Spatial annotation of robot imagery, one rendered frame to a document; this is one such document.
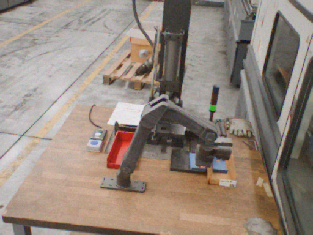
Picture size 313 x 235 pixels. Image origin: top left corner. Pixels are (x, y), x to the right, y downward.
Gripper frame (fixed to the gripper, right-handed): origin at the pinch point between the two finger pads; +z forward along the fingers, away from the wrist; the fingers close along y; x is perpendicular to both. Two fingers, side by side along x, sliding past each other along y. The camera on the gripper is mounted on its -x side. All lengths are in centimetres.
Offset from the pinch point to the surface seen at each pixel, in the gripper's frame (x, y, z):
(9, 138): 168, 84, 163
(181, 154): 7.7, 10.7, 14.3
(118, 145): 41.2, 14.4, 18.5
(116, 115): 47, 43, 35
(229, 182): -14.0, -6.1, 4.0
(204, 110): -35, 167, 208
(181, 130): 8.5, 25.0, 14.9
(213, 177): -7.4, -3.0, 8.1
